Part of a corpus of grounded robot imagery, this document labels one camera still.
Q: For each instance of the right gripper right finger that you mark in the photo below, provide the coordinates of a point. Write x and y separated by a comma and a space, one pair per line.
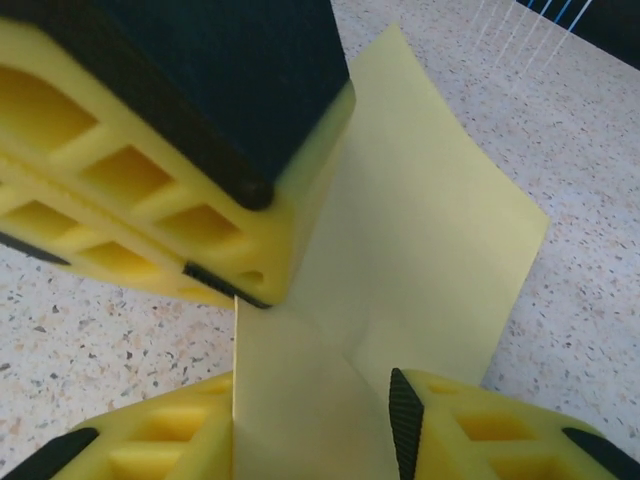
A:
500, 440

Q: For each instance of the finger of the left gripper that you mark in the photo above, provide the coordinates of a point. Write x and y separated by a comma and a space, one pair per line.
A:
100, 245
200, 100

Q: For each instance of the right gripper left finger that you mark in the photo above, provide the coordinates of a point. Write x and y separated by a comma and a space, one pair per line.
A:
165, 440

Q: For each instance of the yellow cloth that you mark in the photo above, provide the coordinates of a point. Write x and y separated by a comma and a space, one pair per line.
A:
400, 250

